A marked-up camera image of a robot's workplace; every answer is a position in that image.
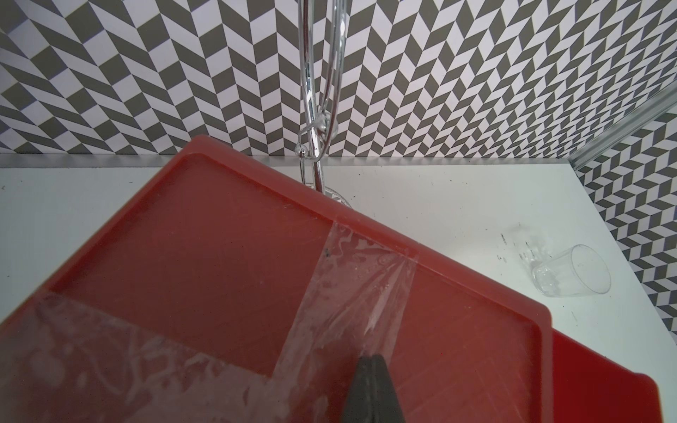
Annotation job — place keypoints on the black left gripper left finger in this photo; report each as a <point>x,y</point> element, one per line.
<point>359,406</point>

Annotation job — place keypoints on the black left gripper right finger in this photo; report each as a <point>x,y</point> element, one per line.
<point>387,406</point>

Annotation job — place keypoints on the red plastic drawer cabinet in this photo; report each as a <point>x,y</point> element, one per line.
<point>224,291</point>

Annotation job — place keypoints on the red top drawer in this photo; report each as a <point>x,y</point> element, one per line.
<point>588,387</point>

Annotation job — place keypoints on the clear drinking glass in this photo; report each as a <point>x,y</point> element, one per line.
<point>578,271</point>

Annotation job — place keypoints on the chrome wire stand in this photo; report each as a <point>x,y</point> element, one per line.
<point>320,106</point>

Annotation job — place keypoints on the aluminium corner post right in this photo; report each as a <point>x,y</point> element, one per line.
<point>654,107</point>

